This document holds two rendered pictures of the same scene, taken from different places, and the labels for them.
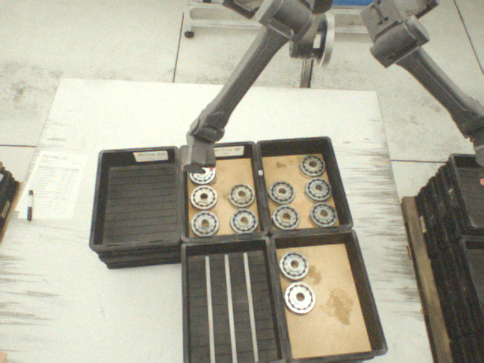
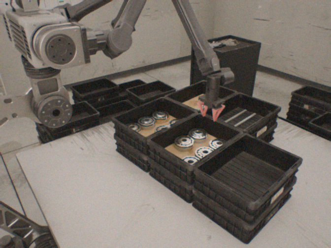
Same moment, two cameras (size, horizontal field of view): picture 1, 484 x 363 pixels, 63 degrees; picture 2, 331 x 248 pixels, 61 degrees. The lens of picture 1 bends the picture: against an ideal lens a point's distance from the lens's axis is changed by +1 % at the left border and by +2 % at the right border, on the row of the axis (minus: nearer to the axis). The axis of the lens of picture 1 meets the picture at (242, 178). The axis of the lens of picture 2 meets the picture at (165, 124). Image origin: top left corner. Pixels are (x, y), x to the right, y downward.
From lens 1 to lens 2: 1.83 m
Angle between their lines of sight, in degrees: 79
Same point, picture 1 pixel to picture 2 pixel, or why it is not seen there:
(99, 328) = (312, 177)
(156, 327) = not seen: hidden behind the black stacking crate
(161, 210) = (235, 170)
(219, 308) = (245, 126)
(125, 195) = (253, 194)
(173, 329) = not seen: hidden behind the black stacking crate
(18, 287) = not seen: outside the picture
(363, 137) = (71, 144)
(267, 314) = (226, 115)
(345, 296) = (190, 103)
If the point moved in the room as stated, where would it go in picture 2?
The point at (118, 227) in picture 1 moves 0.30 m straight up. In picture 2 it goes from (272, 181) to (286, 123)
